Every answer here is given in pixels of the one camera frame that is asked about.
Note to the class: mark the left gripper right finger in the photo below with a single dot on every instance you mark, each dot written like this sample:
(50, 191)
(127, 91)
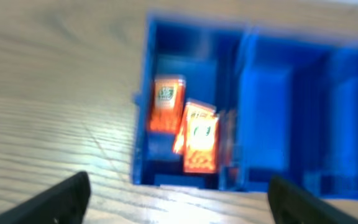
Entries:
(297, 205)

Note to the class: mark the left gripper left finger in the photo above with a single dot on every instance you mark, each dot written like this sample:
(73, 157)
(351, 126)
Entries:
(57, 202)

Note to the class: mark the orange candy box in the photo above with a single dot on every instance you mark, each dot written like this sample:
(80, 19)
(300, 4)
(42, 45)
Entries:
(199, 107)
(166, 105)
(201, 146)

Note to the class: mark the blue tray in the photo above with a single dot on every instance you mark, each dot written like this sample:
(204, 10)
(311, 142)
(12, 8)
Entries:
(266, 118)

